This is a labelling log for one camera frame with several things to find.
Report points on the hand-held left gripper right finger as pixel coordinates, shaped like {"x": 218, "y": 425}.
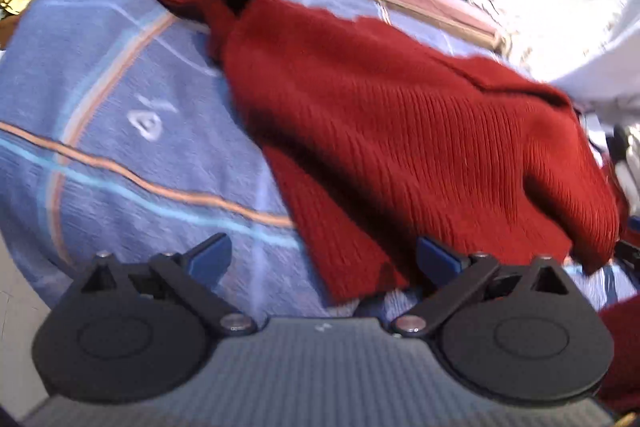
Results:
{"x": 440, "y": 259}

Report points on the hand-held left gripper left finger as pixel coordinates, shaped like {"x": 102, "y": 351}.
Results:
{"x": 212, "y": 257}

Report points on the blue patterned blanket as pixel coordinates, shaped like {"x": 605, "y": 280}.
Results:
{"x": 100, "y": 57}

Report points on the white cloth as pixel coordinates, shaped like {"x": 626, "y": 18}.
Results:
{"x": 607, "y": 67}

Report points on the red cloth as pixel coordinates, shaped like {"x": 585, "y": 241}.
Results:
{"x": 622, "y": 357}

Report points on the red knit sweater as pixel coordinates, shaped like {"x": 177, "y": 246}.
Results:
{"x": 375, "y": 107}

